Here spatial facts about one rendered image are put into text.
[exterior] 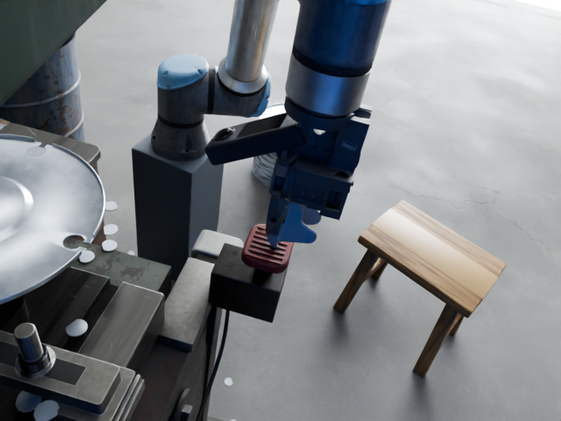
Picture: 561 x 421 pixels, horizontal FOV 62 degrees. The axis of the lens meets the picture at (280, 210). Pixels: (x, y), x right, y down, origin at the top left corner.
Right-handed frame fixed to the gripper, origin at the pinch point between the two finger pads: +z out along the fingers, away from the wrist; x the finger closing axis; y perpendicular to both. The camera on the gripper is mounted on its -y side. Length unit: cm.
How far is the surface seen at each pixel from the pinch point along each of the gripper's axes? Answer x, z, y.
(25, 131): 5.8, -1.2, -36.9
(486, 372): 47, 77, 67
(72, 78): 89, 41, -85
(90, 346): -17.4, 6.3, -15.3
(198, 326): -7.1, 12.6, -6.4
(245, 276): -2.0, 6.3, -2.1
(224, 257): 0.2, 6.3, -5.6
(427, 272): 47, 44, 37
